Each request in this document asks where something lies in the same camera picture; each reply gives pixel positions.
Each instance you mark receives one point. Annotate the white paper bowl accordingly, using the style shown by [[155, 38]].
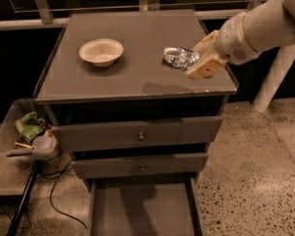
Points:
[[101, 52]]

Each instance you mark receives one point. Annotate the brass top drawer knob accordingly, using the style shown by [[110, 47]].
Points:
[[141, 136]]

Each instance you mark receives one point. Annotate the grey drawer cabinet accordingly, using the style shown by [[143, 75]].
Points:
[[136, 87]]

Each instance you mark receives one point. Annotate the green snack bag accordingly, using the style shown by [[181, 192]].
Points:
[[27, 126]]

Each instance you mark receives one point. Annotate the white diagonal pole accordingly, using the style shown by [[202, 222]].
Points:
[[279, 68]]

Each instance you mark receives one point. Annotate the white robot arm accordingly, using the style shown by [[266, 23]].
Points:
[[270, 25]]

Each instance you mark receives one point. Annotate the grey middle drawer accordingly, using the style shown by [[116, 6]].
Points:
[[130, 166]]

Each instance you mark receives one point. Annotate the brass middle drawer knob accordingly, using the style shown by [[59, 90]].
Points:
[[143, 168]]

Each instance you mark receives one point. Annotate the grey open bottom drawer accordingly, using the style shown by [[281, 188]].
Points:
[[154, 205]]

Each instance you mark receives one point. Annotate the black metal stand leg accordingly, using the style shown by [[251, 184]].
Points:
[[25, 197]]

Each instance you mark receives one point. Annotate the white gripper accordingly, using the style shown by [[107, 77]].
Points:
[[232, 39]]

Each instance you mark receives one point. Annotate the brass drawer knob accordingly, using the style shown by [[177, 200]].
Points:
[[141, 136], [143, 168]]

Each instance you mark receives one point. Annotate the grey top drawer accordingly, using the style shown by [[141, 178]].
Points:
[[169, 132]]

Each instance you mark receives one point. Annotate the clear plastic cup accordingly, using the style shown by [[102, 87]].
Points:
[[42, 142]]

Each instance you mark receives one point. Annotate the clear plastic bin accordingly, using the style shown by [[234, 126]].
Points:
[[13, 147]]

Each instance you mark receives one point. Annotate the metal window railing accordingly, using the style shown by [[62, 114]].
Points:
[[88, 7]]

